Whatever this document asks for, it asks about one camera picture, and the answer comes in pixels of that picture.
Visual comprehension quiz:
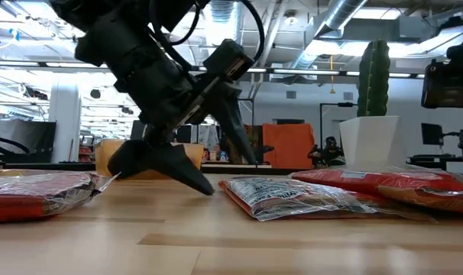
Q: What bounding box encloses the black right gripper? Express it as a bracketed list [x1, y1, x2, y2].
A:
[422, 41, 463, 108]

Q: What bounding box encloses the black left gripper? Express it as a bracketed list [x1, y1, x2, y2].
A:
[75, 22, 257, 196]

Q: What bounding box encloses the red popcorn bag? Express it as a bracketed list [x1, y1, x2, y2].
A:
[290, 167, 463, 215]
[0, 169, 121, 223]
[219, 175, 435, 223]

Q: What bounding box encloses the black monitor on arm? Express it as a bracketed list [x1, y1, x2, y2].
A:
[421, 122, 461, 147]

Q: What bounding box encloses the black computer monitor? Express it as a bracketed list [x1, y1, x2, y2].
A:
[130, 120, 148, 141]

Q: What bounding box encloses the black desk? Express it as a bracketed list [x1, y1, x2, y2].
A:
[406, 154, 463, 169]

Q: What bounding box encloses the green cactus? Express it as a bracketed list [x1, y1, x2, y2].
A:
[356, 37, 391, 118]

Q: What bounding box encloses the orange panel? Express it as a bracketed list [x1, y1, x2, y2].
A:
[261, 122, 316, 170]

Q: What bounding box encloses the white faceted plant pot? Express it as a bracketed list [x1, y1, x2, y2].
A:
[338, 115, 408, 171]

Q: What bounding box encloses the long ceiling light strip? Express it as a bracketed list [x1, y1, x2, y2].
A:
[0, 60, 426, 79]

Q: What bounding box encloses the person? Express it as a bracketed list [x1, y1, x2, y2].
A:
[309, 136, 346, 168]

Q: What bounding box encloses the white column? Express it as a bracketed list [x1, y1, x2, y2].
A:
[50, 82, 83, 164]

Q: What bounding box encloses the black fabric screen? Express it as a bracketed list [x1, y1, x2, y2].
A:
[0, 119, 57, 164]

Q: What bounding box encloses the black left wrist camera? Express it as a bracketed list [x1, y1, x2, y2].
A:
[202, 37, 255, 83]

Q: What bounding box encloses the black camera cable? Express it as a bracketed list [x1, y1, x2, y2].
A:
[237, 0, 266, 64]

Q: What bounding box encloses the silver ventilation duct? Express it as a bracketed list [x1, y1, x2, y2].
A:
[292, 0, 370, 70]

